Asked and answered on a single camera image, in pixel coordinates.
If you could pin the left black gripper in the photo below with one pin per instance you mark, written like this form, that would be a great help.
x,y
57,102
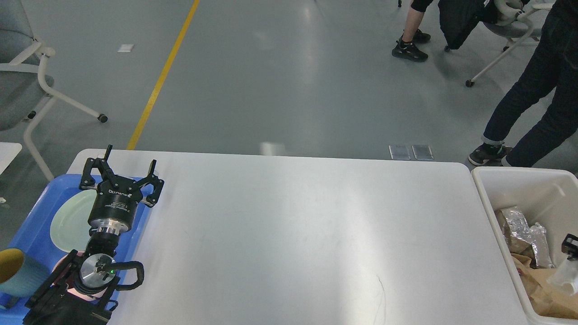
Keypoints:
x,y
117,201

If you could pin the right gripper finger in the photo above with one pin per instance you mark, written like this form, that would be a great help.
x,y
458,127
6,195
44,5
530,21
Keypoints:
x,y
569,246

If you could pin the white paper cup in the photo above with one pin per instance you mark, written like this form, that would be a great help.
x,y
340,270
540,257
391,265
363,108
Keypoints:
x,y
565,278

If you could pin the crushed clear plastic bottle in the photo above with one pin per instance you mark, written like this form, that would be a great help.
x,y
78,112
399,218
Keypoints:
x,y
512,222

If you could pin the brown paper bag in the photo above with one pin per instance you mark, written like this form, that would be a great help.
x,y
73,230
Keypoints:
x,y
546,300

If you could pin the mint green plate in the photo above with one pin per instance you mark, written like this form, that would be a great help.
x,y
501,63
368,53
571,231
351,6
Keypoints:
x,y
69,229

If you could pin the pink mug dark inside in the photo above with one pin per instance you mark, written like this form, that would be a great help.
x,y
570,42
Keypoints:
x,y
82,278

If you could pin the teal mug yellow inside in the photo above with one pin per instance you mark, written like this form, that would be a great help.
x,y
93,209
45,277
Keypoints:
x,y
20,275

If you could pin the brown paper ball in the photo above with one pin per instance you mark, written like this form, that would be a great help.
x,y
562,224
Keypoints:
x,y
521,247

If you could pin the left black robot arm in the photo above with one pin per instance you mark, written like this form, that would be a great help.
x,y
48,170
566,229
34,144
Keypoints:
x,y
52,305

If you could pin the white waste bin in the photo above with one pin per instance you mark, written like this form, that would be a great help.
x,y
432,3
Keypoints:
x,y
545,196

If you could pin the white side table edge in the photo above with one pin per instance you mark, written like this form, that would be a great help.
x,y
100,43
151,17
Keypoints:
x,y
8,152

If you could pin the grey office chair left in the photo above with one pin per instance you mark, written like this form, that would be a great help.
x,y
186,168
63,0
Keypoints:
x,y
26,89

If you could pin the grey office chair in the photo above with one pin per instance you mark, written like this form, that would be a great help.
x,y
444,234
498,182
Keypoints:
x,y
26,89
514,20

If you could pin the person in dark trousers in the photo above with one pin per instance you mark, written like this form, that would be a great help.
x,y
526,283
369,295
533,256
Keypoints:
x,y
552,67

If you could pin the grey office chair right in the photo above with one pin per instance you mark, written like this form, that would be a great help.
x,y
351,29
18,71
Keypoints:
x,y
514,20

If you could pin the black jacket on chair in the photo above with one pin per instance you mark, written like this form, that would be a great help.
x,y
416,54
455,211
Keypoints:
x,y
457,18

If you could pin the seated person in black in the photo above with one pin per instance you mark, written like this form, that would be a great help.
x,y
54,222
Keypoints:
x,y
406,47

